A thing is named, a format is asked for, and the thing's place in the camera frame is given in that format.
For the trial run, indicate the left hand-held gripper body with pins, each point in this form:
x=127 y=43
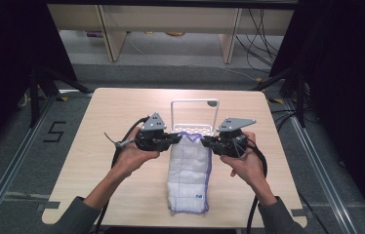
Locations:
x=151 y=138

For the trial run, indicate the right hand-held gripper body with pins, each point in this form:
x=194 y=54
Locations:
x=231 y=143

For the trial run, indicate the white cloth with purple edge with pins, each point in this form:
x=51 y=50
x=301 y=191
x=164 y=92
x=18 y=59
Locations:
x=188 y=175

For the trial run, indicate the person's left hand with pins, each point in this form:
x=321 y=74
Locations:
x=131 y=159

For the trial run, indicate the person's right hand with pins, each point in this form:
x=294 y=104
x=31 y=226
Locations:
x=250 y=165

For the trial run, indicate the black metal stand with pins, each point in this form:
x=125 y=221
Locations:
x=300 y=97
x=34 y=97

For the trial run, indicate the yellow round object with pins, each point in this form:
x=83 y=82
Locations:
x=174 y=33

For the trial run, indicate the beige desk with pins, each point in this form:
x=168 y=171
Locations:
x=170 y=19

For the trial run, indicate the black curtain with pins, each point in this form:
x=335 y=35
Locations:
x=349 y=81
x=5 y=65

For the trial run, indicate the metal floor rail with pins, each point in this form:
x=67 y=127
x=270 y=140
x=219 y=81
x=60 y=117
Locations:
x=11 y=169
x=320 y=169

